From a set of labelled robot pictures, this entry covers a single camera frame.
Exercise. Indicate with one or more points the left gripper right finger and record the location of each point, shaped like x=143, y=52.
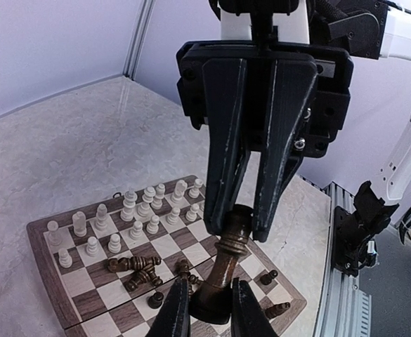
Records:
x=247, y=317

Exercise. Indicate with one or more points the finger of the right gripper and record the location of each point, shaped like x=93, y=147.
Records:
x=291, y=85
x=224, y=88

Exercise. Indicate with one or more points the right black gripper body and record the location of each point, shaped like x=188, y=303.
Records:
x=327, y=108

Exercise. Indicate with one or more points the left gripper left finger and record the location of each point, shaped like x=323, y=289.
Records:
x=173, y=318

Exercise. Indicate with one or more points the dark rook piece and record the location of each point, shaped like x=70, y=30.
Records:
x=277, y=310

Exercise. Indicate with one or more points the dark bishop piece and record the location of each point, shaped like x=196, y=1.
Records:
x=212, y=301

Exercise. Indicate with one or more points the dark pawn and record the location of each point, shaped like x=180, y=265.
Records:
x=267, y=278
x=156, y=300

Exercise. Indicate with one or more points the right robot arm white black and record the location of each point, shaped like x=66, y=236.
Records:
x=377, y=36

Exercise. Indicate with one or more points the pile of dark pieces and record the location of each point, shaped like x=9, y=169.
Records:
x=144, y=271

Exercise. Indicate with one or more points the wooden chess board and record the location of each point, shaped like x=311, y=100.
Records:
x=102, y=273

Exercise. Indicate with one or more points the white knight piece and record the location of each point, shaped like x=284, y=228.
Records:
x=179, y=191

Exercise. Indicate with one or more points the white rook corner piece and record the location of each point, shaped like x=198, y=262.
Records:
x=194, y=191

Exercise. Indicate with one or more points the white rook right piece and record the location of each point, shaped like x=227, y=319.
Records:
x=54, y=237

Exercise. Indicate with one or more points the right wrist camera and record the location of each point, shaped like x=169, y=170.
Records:
x=263, y=21

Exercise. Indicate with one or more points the front aluminium rail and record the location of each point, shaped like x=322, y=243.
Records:
x=344, y=309

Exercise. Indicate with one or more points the right aluminium frame post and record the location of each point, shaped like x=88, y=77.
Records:
x=143, y=17

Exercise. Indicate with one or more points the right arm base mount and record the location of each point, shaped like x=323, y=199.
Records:
x=353, y=231

